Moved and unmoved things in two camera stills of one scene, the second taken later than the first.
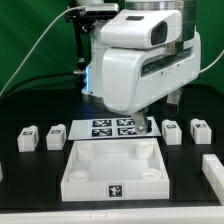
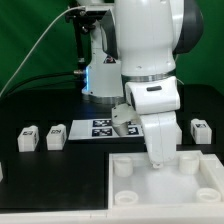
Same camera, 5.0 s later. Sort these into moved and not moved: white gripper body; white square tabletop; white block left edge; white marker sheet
Moved: white gripper body; white square tabletop
Not moved: white block left edge; white marker sheet
